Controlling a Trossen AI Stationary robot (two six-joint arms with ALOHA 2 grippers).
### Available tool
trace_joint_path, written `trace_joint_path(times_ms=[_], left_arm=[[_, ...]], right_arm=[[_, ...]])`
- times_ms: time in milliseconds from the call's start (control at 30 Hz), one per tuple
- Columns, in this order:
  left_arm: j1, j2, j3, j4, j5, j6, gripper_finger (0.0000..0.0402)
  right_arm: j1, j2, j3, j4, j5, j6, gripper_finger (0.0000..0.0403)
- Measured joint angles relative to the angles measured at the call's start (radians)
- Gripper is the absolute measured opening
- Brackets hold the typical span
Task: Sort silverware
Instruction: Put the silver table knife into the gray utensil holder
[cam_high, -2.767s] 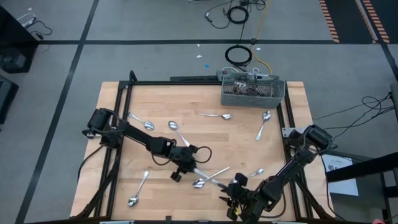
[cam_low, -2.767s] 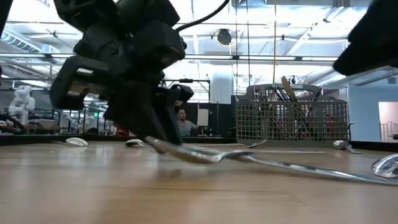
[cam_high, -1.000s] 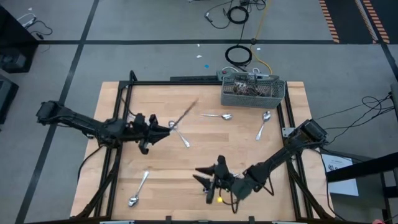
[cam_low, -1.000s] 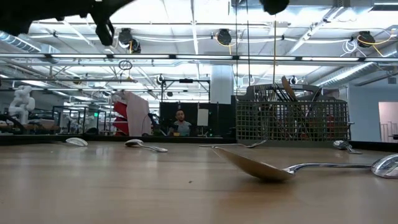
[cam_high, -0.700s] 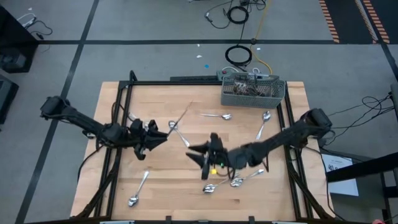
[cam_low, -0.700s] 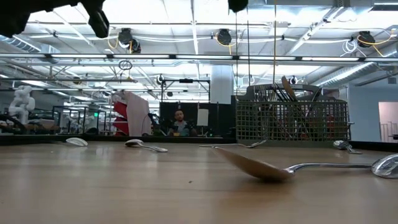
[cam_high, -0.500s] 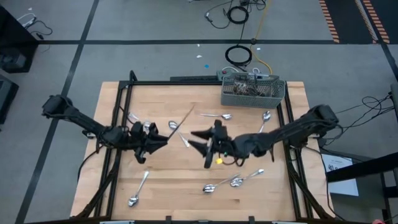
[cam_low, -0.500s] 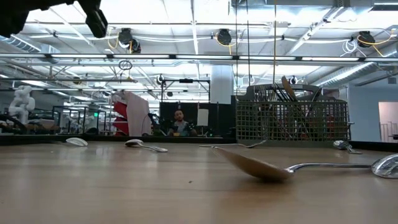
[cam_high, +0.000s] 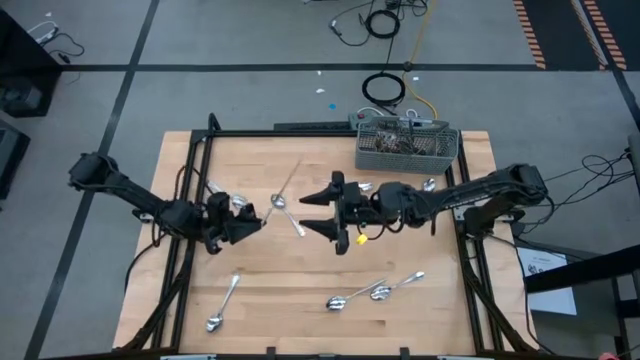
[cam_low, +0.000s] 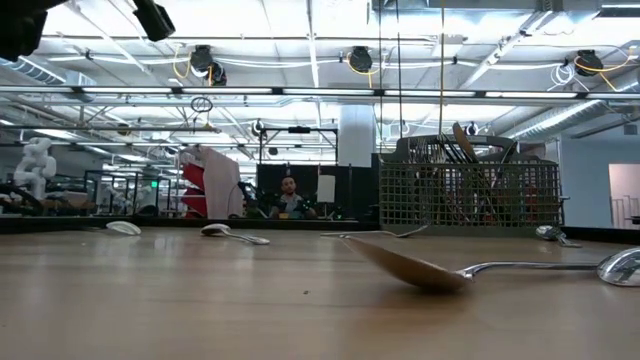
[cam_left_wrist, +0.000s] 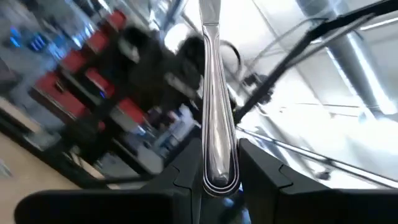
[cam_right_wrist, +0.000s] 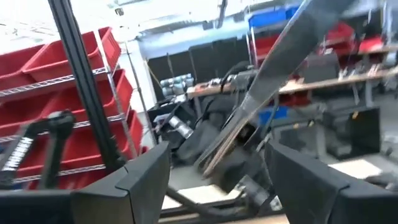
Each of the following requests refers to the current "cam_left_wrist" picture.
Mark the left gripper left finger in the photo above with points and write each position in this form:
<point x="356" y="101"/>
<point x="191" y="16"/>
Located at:
<point x="186" y="186"/>

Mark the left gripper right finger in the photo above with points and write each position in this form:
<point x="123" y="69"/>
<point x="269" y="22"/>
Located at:
<point x="261" y="186"/>

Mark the silver table knife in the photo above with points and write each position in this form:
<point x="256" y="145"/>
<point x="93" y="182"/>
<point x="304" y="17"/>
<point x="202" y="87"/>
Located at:
<point x="217" y="124"/>

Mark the red storage bin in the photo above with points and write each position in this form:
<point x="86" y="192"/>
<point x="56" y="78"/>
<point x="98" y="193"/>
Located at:
<point x="132" y="110"/>
<point x="98" y="42"/>
<point x="73" y="62"/>
<point x="62" y="99"/>

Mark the silver ventilation duct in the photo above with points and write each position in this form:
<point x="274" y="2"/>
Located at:
<point x="351" y="62"/>

